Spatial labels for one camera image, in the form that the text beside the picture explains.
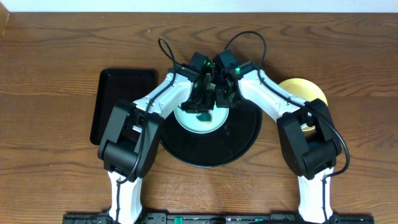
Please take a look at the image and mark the green and yellow sponge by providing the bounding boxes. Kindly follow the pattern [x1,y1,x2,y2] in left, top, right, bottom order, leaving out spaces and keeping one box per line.
[196,111,213,124]

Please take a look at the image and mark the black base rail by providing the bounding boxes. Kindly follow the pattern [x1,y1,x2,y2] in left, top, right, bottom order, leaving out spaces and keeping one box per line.
[62,212,375,224]

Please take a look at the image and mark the pale green plate red streak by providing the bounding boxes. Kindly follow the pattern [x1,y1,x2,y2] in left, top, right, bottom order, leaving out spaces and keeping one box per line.
[173,83,230,134]

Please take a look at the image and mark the yellow plate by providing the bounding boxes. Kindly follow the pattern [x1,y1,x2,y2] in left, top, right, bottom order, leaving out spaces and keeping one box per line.
[278,77,328,132]

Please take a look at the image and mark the round black tray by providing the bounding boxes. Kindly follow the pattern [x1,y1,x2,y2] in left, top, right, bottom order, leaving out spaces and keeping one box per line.
[160,100,262,167]

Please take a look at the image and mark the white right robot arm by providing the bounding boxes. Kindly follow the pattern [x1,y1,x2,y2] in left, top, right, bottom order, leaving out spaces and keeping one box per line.
[215,62,347,223]

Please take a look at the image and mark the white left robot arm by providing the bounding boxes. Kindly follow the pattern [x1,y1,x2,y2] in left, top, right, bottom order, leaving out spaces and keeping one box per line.
[97,62,215,223]

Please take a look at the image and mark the rectangular black tray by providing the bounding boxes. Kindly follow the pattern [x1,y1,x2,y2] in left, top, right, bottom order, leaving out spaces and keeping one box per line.
[90,68,159,145]

